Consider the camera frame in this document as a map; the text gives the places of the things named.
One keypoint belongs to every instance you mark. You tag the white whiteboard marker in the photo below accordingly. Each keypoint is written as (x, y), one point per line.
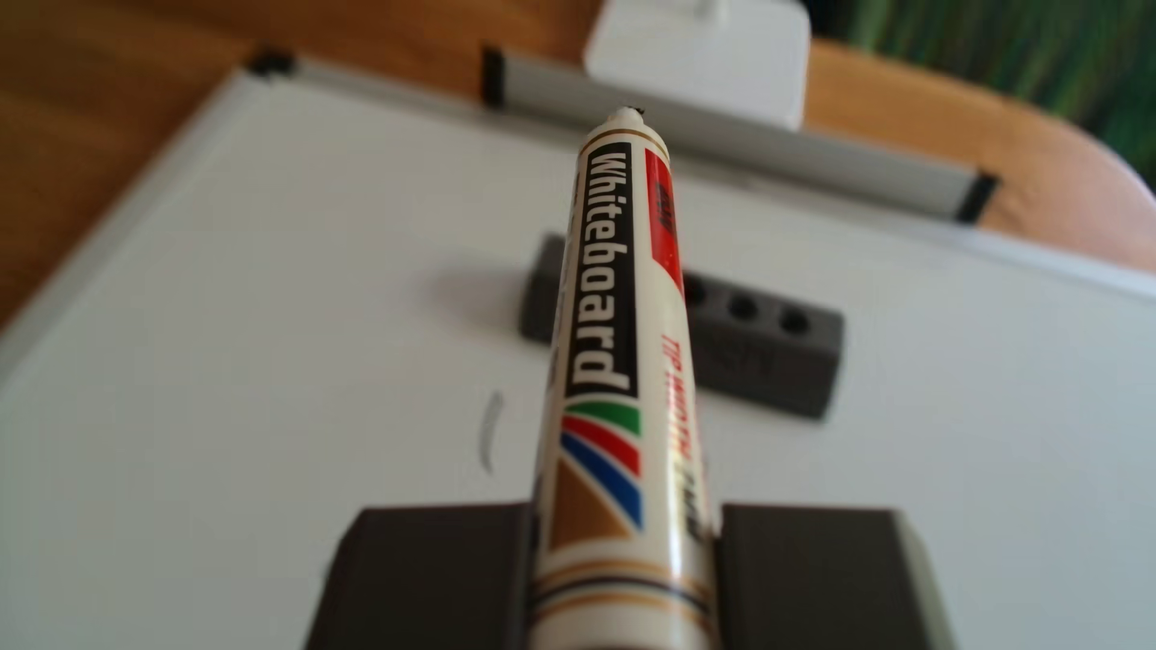
(614, 361)

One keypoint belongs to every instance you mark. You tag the whiteboard with aluminium frame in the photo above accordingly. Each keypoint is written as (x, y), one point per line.
(271, 316)

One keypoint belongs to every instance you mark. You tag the aluminium whiteboard pen tray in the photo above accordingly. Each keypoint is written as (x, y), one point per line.
(813, 167)

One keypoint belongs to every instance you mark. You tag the green curtain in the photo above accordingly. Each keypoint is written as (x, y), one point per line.
(1011, 54)

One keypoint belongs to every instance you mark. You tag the grey Da Pinchi marker holder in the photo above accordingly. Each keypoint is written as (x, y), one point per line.
(768, 352)

